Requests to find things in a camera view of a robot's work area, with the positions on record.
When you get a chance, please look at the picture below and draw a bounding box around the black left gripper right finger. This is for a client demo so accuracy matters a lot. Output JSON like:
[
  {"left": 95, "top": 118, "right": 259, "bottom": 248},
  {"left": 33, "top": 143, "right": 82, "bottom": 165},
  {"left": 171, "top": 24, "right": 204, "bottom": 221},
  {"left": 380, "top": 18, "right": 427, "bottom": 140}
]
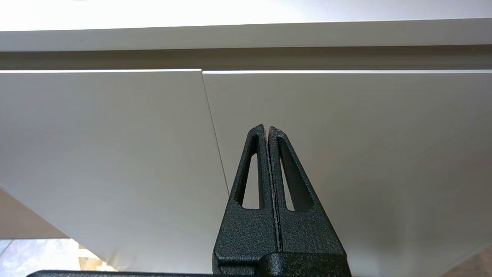
[{"left": 268, "top": 126, "right": 347, "bottom": 254}]

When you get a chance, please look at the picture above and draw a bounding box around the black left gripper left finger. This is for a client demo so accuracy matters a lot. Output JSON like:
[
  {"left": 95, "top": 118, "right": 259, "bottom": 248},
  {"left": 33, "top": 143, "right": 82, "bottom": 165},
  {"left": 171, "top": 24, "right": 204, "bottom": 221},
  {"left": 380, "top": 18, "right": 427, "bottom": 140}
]
[{"left": 212, "top": 124, "right": 281, "bottom": 276}]

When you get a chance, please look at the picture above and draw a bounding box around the white cabinet door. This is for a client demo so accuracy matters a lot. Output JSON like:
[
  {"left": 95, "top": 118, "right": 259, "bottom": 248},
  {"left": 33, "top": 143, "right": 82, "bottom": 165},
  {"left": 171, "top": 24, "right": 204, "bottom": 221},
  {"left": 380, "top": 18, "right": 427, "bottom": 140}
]
[
  {"left": 0, "top": 69, "right": 231, "bottom": 274},
  {"left": 202, "top": 70, "right": 492, "bottom": 277}
]

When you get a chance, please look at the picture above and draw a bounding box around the white cabinet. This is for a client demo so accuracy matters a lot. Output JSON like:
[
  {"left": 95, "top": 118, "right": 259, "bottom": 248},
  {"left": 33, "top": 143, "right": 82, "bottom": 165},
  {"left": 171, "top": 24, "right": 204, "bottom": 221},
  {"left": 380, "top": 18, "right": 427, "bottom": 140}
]
[{"left": 0, "top": 0, "right": 492, "bottom": 277}]

